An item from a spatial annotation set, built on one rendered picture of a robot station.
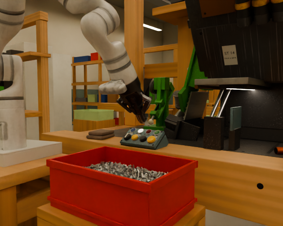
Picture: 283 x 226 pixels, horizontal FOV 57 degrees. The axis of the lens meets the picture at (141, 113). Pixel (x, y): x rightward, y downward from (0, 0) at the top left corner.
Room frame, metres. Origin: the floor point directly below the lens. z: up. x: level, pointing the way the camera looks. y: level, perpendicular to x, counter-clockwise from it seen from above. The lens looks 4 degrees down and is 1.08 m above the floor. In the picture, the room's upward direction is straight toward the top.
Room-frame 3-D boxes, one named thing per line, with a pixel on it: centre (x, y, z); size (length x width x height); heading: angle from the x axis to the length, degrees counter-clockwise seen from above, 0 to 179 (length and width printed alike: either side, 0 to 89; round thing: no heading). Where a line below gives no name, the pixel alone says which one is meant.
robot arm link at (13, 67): (0.93, 0.47, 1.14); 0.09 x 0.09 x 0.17; 35
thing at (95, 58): (7.42, 1.04, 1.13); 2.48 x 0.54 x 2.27; 51
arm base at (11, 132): (0.93, 0.46, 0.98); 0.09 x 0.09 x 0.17; 52
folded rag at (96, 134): (1.09, 0.17, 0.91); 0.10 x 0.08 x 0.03; 154
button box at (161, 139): (0.93, -0.01, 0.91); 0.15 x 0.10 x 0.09; 54
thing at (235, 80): (0.93, -0.34, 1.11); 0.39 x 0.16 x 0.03; 144
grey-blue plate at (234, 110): (0.87, -0.32, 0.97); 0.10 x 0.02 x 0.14; 144
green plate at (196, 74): (1.05, -0.24, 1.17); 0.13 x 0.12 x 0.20; 54
